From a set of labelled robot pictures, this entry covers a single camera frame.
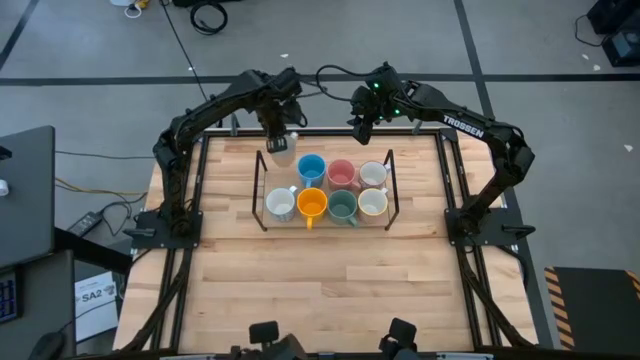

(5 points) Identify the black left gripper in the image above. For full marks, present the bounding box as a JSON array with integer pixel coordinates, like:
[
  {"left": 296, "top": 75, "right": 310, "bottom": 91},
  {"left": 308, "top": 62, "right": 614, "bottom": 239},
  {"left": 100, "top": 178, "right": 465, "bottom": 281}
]
[{"left": 257, "top": 92, "right": 307, "bottom": 154}]

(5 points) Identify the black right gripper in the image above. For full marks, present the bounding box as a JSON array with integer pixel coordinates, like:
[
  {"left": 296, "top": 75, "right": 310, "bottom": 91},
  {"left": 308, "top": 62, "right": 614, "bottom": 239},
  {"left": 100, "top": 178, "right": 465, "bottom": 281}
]
[{"left": 348, "top": 84, "right": 399, "bottom": 146}]

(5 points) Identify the navy patterned white mug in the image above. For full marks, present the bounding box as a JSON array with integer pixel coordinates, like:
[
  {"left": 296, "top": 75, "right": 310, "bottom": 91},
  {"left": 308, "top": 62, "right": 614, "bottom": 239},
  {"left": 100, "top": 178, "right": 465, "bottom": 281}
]
[{"left": 271, "top": 130, "right": 300, "bottom": 169}]

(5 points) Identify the plain blue mug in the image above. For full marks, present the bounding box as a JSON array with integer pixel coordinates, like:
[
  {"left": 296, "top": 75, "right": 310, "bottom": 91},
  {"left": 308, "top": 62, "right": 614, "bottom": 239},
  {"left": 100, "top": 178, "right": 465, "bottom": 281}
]
[{"left": 296, "top": 153, "right": 328, "bottom": 190}]

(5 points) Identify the red patterned white mug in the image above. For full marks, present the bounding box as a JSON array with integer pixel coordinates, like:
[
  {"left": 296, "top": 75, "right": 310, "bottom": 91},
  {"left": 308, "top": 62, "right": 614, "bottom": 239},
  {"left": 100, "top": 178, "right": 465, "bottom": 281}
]
[{"left": 358, "top": 160, "right": 393, "bottom": 190}]

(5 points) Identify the pink faceted mug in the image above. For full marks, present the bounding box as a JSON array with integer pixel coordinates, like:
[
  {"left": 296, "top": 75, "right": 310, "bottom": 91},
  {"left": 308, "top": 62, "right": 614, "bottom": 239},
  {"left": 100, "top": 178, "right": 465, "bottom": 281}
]
[{"left": 326, "top": 158, "right": 362, "bottom": 192}]

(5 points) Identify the grey patterned white mug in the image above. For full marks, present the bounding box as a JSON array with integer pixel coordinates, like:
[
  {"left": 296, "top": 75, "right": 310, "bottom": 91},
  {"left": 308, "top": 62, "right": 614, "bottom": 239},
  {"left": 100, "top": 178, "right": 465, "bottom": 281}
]
[{"left": 264, "top": 185, "right": 300, "bottom": 223}]

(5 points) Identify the plain yellow mug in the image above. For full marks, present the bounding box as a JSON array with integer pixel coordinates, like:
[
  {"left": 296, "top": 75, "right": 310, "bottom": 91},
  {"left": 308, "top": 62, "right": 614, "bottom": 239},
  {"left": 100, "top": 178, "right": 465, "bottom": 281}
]
[{"left": 296, "top": 187, "right": 329, "bottom": 231}]

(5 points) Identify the yellow dotted white mug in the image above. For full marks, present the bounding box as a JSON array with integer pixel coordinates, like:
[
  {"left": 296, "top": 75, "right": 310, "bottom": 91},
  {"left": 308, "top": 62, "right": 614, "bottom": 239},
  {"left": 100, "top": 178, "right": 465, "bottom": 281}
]
[{"left": 356, "top": 187, "right": 390, "bottom": 225}]

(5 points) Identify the green mug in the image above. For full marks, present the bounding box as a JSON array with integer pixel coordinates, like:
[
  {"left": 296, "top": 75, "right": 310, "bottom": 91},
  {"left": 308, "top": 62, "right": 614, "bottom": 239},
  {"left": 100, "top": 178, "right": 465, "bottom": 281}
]
[{"left": 327, "top": 189, "right": 360, "bottom": 229}]

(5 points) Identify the black power adapter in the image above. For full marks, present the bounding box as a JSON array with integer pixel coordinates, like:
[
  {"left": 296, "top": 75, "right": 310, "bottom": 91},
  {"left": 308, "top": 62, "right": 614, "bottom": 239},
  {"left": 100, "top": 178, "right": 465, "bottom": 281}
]
[{"left": 67, "top": 211, "right": 104, "bottom": 237}]

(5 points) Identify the white printed paper sheet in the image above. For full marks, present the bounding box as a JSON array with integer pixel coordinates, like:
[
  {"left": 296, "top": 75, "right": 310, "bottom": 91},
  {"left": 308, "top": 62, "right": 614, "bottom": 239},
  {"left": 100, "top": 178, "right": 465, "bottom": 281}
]
[{"left": 73, "top": 271, "right": 120, "bottom": 344}]

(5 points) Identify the black desk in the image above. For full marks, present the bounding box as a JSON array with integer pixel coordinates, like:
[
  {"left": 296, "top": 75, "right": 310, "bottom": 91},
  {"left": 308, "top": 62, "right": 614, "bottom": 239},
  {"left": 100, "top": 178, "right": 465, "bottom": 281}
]
[{"left": 0, "top": 124, "right": 56, "bottom": 269}]

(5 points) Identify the black equipment box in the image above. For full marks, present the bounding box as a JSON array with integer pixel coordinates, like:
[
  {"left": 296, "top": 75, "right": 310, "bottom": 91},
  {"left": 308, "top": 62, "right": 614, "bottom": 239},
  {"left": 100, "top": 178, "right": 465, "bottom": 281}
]
[
  {"left": 602, "top": 27, "right": 640, "bottom": 68},
  {"left": 585, "top": 0, "right": 640, "bottom": 36}
]

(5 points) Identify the grey desk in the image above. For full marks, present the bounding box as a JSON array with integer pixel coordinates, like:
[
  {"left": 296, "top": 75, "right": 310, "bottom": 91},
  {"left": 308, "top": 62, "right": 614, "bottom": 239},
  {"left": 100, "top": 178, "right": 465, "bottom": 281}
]
[{"left": 0, "top": 249, "right": 76, "bottom": 360}]

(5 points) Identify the black hazard striped mat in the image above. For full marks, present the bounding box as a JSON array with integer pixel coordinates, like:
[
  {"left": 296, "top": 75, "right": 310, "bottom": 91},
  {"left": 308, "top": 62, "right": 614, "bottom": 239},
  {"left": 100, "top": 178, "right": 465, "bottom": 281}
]
[{"left": 543, "top": 266, "right": 640, "bottom": 351}]

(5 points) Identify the black computer mouse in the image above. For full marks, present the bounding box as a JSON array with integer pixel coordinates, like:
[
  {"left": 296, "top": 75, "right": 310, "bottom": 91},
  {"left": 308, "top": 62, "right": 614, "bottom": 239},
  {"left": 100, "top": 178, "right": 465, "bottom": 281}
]
[{"left": 27, "top": 330, "right": 66, "bottom": 360}]

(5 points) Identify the blue lit keypad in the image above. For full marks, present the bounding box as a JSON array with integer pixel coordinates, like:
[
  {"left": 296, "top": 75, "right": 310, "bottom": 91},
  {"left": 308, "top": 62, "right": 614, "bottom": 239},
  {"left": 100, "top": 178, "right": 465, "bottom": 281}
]
[{"left": 0, "top": 269, "right": 24, "bottom": 325}]

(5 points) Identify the black table rig frame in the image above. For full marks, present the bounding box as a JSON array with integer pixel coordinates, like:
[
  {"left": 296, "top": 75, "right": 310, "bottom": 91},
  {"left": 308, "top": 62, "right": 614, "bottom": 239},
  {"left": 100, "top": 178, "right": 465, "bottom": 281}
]
[{"left": 112, "top": 127, "right": 539, "bottom": 360}]

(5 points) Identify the long black floor cable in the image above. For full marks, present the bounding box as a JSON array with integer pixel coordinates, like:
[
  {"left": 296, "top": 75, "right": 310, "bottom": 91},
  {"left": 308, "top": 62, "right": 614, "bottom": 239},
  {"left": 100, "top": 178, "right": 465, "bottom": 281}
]
[{"left": 159, "top": 0, "right": 209, "bottom": 102}]

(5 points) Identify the coiled black floor cable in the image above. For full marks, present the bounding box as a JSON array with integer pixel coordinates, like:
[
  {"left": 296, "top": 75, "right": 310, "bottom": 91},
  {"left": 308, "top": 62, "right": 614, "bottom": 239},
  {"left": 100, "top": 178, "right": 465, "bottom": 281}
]
[{"left": 188, "top": 0, "right": 230, "bottom": 36}]

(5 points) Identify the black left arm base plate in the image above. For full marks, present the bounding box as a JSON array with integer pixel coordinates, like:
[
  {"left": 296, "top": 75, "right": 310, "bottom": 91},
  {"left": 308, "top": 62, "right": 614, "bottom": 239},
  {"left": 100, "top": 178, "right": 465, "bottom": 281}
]
[{"left": 123, "top": 209, "right": 204, "bottom": 250}]

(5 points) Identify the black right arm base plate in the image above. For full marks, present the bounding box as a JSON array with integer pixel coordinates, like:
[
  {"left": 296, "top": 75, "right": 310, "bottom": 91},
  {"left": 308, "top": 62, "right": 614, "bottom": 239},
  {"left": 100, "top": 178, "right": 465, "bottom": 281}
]
[{"left": 443, "top": 207, "right": 537, "bottom": 247}]

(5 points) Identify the yellow floor cable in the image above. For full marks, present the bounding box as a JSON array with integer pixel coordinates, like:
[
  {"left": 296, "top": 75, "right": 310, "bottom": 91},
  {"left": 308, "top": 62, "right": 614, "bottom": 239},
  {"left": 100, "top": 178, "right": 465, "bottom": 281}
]
[{"left": 54, "top": 177, "right": 147, "bottom": 198}]

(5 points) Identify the black bracket mount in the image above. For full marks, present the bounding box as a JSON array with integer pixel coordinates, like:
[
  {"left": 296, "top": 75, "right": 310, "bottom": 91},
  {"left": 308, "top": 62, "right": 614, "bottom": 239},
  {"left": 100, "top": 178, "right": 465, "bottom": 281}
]
[
  {"left": 378, "top": 317, "right": 421, "bottom": 360},
  {"left": 229, "top": 319, "right": 309, "bottom": 360}
]

